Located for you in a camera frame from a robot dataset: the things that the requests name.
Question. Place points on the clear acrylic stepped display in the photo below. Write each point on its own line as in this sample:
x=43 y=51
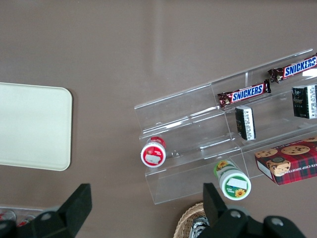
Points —
x=188 y=129

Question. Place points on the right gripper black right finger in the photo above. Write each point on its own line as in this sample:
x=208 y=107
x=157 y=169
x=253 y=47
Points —
x=218 y=213

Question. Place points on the clear acrylic bottle rack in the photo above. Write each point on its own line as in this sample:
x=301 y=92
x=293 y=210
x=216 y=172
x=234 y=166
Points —
x=29 y=210

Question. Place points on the red-lidded snack cup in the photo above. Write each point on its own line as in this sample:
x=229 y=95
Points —
x=153 y=155

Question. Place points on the Snickers chocolate bar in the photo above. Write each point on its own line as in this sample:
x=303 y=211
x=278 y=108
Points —
x=297 y=68
x=247 y=93

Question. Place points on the small black carton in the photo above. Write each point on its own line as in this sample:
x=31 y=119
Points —
x=245 y=122
x=304 y=101

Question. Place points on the light wicker basket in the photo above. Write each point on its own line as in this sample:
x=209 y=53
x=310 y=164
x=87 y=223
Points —
x=184 y=220

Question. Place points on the cream plastic serving tray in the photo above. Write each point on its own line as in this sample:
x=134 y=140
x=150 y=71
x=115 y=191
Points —
x=32 y=124

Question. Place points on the green-lidded snack cup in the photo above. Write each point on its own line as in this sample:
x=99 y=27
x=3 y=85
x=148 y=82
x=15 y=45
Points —
x=234 y=184

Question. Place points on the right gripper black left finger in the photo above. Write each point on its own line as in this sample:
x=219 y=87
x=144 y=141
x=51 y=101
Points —
x=67 y=213

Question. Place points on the red tartan cookie box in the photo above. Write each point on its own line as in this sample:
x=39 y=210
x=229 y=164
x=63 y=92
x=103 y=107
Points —
x=294 y=163

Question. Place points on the aluminium foil tray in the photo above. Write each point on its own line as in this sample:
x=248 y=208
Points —
x=199 y=226

